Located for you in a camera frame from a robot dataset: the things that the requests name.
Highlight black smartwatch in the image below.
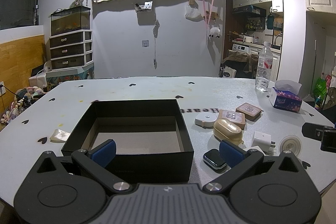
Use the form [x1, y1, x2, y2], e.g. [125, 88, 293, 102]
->
[203, 149, 227, 172]

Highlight white wall charger cube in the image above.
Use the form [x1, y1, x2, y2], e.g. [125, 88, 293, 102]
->
[252, 131, 276, 153]

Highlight gold earbuds case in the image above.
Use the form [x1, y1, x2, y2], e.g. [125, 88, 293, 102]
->
[213, 118, 243, 145]

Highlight white suction cup hook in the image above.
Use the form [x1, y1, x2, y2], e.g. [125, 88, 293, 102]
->
[278, 135, 302, 157]

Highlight pink compact box front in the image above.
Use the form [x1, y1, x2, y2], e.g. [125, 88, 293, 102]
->
[218, 110, 246, 130]

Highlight pink compact box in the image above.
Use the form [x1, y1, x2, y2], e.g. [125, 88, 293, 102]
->
[218, 110, 246, 130]
[236, 103, 262, 121]

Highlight black storage box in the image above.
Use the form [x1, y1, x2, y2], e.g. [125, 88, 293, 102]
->
[62, 99, 194, 184]

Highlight cream satin ribbon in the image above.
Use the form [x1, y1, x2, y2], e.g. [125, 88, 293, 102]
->
[50, 128, 70, 143]

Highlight white round tape measure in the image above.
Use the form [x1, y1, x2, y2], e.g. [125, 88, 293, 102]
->
[194, 112, 218, 128]

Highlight purple tissue box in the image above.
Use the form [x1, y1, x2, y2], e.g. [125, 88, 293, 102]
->
[269, 80, 302, 113]

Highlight pile of plush toys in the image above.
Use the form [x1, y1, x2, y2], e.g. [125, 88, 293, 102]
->
[1, 86, 47, 126]

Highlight clear water bottle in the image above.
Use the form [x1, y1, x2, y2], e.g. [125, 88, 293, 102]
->
[255, 42, 273, 92]

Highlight brown jacket on chair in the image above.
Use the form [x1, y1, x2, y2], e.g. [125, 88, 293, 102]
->
[222, 50, 259, 79]

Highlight white three-drawer cabinet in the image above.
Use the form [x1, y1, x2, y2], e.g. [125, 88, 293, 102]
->
[49, 30, 93, 70]

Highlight white plush sheep toy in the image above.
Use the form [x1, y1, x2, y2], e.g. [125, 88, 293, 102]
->
[209, 27, 221, 38]

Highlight glass fish tank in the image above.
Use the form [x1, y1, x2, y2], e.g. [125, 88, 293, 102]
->
[50, 6, 91, 36]

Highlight white wall power outlet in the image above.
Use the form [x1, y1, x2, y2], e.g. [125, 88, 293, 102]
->
[0, 81, 6, 96]

